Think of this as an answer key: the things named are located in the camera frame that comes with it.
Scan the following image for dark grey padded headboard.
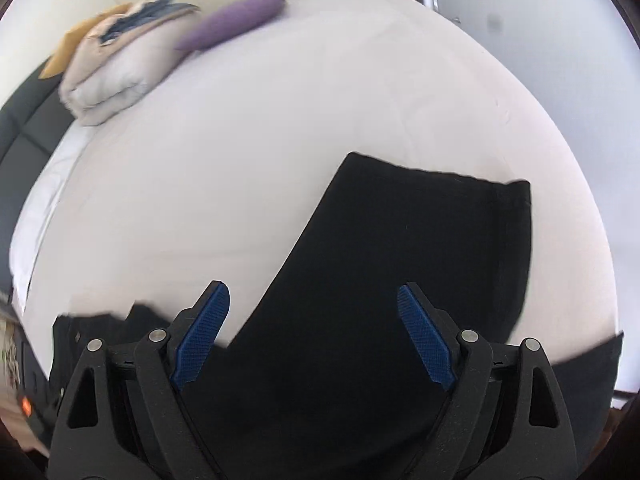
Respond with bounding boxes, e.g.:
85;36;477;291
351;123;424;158
0;70;73;295

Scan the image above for purple cushion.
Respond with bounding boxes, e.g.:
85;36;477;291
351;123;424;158
176;0;286;52

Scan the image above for white flat pillow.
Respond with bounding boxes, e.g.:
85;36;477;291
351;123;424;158
9;122;96;314

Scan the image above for black denim pants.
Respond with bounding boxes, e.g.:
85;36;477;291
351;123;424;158
46;152;626;480

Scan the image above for white bed mattress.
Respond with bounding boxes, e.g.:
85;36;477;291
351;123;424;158
17;0;618;370

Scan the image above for mustard yellow pillow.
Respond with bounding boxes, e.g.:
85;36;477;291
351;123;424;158
38;2;132;80

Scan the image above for folded beige duvet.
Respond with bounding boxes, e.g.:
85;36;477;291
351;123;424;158
58;9;202;126

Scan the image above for folded blue jeans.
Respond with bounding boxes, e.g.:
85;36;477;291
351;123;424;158
99;0;200;44

